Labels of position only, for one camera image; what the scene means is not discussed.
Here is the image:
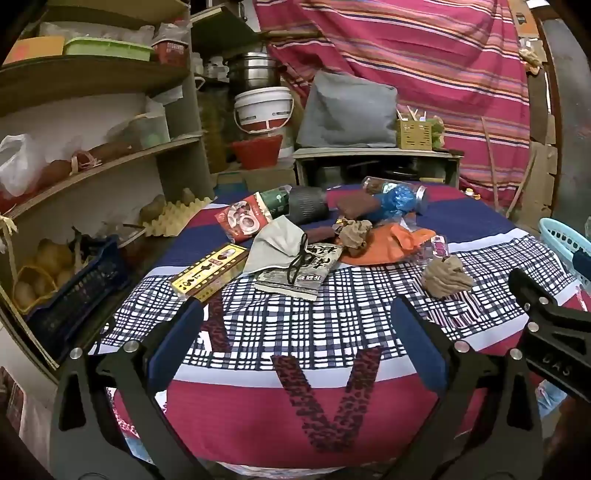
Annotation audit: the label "grey cushion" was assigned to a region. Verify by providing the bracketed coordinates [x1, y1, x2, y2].
[295, 70, 398, 149]

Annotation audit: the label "flattened cardboard box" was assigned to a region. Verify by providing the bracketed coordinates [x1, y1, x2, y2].
[510, 0, 541, 40]

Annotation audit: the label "orange box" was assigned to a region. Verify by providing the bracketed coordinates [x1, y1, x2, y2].
[2, 36, 65, 64]

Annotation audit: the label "white plastic bag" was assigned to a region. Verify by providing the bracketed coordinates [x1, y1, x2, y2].
[0, 134, 47, 197]

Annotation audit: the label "dark blue plastic crate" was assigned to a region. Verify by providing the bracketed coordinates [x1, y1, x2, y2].
[25, 235, 127, 356]

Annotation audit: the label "white jars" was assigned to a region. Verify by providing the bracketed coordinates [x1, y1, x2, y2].
[203, 55, 232, 79]

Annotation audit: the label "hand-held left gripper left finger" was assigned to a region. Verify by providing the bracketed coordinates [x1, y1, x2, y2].
[50, 300, 206, 480]

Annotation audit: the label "low wooden cabinet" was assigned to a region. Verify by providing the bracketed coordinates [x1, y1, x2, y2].
[293, 147, 462, 189]

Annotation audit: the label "cardboard sheets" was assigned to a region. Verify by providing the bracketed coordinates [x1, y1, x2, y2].
[529, 115, 559, 222]

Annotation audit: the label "yellow printed carton box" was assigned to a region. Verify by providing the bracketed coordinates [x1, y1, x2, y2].
[171, 244, 247, 303]

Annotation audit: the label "sweet potato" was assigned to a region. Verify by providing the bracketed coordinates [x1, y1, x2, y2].
[85, 141, 132, 167]
[39, 159, 75, 185]

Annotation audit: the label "yellow egg carton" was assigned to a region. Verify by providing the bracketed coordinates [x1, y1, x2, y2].
[143, 196, 213, 237]

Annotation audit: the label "clear plastic blister pack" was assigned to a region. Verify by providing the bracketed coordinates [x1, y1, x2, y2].
[413, 234, 451, 268]

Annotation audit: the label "clear jar with metal lid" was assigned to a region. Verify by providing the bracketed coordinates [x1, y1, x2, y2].
[361, 175, 429, 215]

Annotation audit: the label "red snack packet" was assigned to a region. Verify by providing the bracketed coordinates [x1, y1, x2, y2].
[215, 193, 273, 243]

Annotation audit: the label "clear plastic container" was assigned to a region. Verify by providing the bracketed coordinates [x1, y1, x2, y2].
[108, 113, 171, 151]

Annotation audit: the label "yellow utensil holder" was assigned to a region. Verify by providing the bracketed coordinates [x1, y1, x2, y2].
[396, 105, 434, 151]

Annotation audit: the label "brown paper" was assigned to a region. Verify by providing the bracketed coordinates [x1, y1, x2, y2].
[421, 255, 474, 298]
[339, 219, 374, 252]

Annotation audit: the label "small red basket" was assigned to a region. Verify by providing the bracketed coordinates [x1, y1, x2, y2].
[151, 39, 189, 65]

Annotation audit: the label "grey printed tea packet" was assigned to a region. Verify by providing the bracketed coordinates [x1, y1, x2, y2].
[254, 242, 345, 301]

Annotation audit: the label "blue plastic bag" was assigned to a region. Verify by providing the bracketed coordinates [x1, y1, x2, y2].
[373, 184, 419, 227]

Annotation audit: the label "dark jar with green label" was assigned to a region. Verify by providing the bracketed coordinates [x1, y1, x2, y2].
[261, 185, 329, 222]

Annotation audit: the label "grey metal door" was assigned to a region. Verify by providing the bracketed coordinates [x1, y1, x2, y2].
[545, 18, 591, 217]

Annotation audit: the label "wooden shelf unit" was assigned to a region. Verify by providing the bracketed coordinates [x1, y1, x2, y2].
[0, 0, 218, 370]

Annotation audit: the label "red woven plastic basket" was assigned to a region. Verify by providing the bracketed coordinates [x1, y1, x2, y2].
[230, 135, 283, 171]

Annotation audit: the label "stainless steel pot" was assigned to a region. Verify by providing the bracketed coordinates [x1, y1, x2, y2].
[226, 52, 280, 89]

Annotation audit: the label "pan with wooden handle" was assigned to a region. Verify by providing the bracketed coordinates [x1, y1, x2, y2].
[365, 161, 446, 183]

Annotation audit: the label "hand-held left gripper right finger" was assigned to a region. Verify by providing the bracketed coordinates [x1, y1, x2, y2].
[392, 295, 546, 480]

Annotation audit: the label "light blue plastic basket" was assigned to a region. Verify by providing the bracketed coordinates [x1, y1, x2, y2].
[538, 217, 591, 273]

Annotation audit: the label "green plastic tray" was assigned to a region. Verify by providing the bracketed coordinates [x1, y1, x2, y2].
[64, 37, 154, 62]

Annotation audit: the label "large cooking oil bottle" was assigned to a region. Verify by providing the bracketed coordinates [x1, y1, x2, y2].
[198, 78, 232, 174]

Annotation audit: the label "orange plastic bag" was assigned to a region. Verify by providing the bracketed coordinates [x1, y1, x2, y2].
[339, 224, 437, 266]

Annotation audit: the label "white plastic bucket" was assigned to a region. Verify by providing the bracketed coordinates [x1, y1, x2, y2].
[233, 87, 295, 134]

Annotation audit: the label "grey face mask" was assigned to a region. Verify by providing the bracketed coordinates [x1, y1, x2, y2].
[242, 216, 309, 283]

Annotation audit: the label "striped red hanging cloth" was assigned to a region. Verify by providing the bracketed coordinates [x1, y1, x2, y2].
[254, 0, 532, 208]

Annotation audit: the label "bag of yellow fruit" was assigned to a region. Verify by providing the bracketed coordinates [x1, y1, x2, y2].
[14, 237, 75, 310]

